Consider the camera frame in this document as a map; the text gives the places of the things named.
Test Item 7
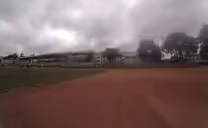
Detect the long low pale building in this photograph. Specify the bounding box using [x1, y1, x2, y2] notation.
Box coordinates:
[0, 50, 143, 67]

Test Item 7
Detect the red dirt ground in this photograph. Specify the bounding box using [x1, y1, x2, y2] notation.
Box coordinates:
[0, 65, 208, 128]

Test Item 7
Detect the green grass field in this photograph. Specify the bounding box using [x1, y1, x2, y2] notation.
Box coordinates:
[0, 65, 110, 93]

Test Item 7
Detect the row of dark trees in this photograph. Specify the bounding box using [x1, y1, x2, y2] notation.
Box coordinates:
[101, 23, 208, 66]

